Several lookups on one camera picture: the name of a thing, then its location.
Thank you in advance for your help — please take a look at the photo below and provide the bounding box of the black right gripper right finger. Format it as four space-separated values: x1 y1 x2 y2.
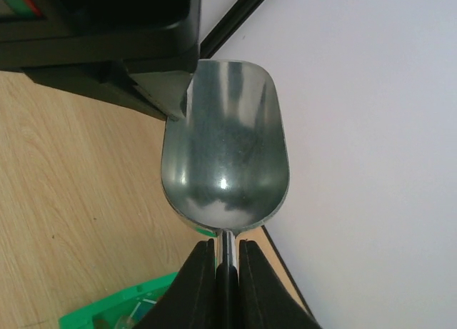
239 240 320 329

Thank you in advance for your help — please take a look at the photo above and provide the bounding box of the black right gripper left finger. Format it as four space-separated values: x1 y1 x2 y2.
135 239 216 329

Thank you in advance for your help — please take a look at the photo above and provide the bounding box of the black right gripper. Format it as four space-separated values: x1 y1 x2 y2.
1 0 201 119

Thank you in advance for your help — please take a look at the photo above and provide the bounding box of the metal scoop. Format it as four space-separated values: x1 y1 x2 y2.
161 59 290 267

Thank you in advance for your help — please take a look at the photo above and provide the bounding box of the green bin with gummy candies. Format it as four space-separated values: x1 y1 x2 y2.
59 273 177 329

